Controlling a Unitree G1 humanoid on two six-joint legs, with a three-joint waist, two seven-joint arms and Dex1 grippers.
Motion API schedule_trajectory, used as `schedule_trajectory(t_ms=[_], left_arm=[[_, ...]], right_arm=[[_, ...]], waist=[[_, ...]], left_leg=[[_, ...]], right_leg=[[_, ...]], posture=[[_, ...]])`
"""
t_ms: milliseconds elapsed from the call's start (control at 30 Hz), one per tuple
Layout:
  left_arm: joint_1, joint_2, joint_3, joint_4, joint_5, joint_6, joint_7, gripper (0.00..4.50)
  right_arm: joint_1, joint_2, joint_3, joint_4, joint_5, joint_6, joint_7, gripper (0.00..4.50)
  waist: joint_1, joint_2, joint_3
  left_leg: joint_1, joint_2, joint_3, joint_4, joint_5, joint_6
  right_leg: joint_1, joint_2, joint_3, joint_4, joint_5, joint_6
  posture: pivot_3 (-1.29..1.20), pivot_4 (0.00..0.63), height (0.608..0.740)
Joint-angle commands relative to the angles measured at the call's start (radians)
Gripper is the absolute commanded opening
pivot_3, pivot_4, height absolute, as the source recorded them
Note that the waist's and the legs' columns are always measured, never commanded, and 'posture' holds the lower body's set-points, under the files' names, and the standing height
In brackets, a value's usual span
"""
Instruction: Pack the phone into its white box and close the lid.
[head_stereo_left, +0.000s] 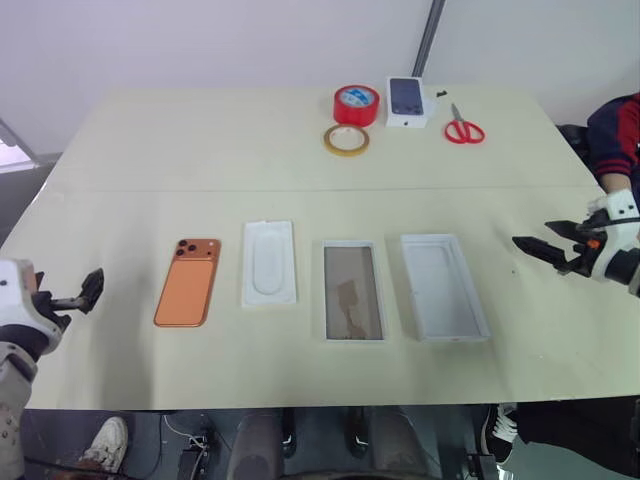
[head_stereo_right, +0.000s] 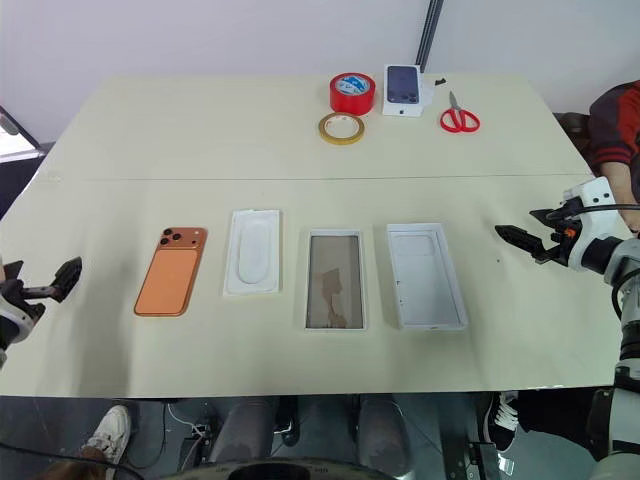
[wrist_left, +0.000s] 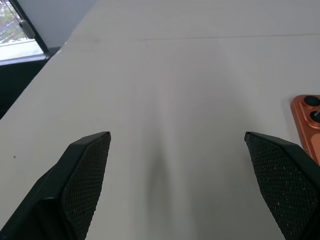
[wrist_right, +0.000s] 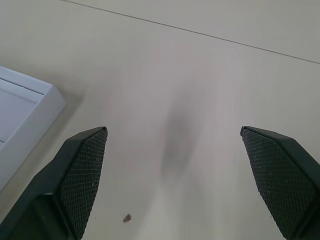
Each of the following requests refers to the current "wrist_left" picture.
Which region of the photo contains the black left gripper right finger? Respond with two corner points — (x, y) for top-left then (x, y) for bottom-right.
(244, 131), (320, 240)

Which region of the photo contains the grey blind cord weight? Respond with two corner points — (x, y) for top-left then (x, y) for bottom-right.
(19, 19), (35, 40)

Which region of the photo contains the orange smartphone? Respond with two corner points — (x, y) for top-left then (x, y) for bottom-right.
(289, 94), (320, 166)

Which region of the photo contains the window with black frame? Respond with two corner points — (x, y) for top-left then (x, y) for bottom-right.
(0, 0), (51, 66)

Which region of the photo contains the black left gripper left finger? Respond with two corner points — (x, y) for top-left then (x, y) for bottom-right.
(0, 131), (112, 240)

